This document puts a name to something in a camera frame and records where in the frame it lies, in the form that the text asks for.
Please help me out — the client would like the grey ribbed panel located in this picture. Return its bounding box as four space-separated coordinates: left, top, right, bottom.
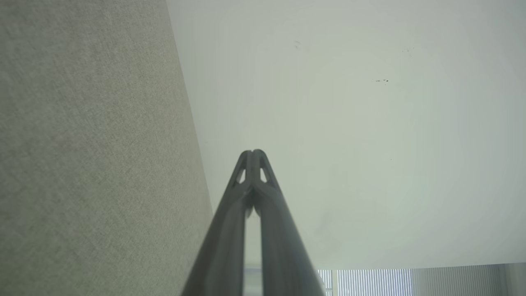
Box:
412 263 526 296

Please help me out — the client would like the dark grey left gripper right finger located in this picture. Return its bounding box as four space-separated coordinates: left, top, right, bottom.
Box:
253 149 328 296

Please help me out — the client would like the white window blind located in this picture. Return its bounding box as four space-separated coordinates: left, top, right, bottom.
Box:
317 269 413 296

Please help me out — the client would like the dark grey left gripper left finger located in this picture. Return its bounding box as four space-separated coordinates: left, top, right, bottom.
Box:
181 150 253 296

